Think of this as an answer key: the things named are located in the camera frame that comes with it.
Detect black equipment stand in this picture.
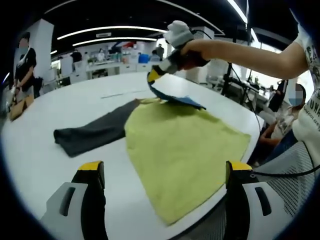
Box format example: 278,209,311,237
221,62,237,97

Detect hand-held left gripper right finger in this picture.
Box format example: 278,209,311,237
224,161,278,240

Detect white counter cabinets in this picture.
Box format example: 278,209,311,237
86,61,156,80

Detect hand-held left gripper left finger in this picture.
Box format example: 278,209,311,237
41,161,108,240

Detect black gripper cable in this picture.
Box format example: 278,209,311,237
189,28,263,136
251,166,320,177

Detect ceiling light strip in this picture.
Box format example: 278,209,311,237
227,0,248,21
56,26,168,41

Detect person's right hand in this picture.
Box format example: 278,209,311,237
179,39,211,71

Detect yellow grey blue garment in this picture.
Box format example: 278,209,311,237
53,72,252,227

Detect person's blue jeans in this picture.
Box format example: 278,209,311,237
259,129,301,171

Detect white square pillar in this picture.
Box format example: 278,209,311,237
32,19,55,85

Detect person's white printed t-shirt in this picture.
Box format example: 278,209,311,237
291,9,320,151

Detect brown cardboard box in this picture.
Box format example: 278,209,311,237
8,96,35,121

